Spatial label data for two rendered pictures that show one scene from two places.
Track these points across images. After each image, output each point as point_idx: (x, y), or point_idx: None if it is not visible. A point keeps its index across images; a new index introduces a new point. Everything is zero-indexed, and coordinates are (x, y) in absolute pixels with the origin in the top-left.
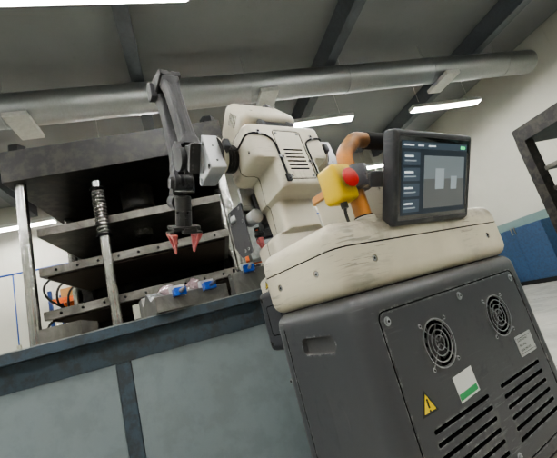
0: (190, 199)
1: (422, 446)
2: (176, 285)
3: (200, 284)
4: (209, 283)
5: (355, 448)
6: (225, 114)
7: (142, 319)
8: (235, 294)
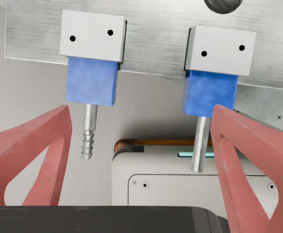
0: None
1: None
2: (88, 58)
3: (187, 66)
4: (198, 121)
5: None
6: None
7: None
8: (262, 121)
